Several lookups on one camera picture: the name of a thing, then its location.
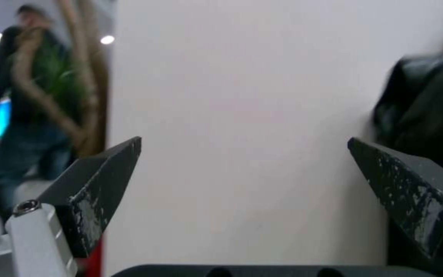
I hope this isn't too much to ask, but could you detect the black plastic trash bag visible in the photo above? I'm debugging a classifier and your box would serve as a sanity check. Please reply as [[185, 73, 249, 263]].
[[371, 43, 443, 183]]

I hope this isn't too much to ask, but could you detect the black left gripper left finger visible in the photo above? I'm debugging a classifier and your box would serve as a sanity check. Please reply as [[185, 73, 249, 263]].
[[0, 136, 142, 277]]

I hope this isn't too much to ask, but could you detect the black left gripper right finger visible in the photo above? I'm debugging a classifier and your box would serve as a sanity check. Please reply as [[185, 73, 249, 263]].
[[347, 137, 443, 277]]

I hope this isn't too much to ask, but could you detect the potted plant with twisted trunk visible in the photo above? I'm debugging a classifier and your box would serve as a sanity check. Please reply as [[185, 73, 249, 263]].
[[12, 0, 109, 159]]

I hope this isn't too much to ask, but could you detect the person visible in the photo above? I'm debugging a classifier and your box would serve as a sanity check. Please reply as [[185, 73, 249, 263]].
[[0, 4, 77, 217]]

